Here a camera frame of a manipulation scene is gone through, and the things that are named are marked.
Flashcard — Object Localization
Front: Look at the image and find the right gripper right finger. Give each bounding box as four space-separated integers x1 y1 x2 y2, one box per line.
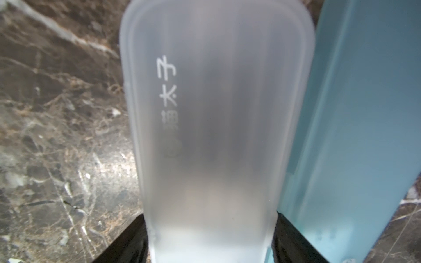
271 213 328 263

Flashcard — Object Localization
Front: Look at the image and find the frosted white pencil case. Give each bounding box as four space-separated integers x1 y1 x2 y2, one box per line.
120 1 315 263

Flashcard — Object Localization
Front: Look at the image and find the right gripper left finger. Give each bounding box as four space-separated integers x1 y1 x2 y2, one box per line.
93 214 148 263

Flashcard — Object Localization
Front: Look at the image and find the light blue pencil case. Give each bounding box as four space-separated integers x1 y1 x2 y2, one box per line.
277 1 421 263

